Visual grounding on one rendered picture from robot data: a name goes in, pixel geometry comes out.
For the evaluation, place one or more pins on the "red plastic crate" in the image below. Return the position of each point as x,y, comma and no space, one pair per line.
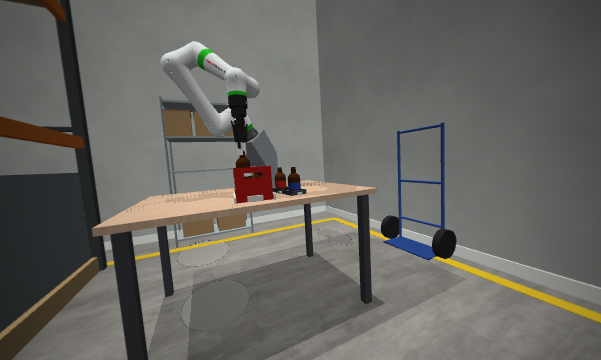
252,186

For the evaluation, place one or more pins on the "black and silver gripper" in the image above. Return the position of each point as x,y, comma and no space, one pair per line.
239,129

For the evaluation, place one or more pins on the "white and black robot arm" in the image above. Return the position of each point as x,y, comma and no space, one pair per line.
178,64

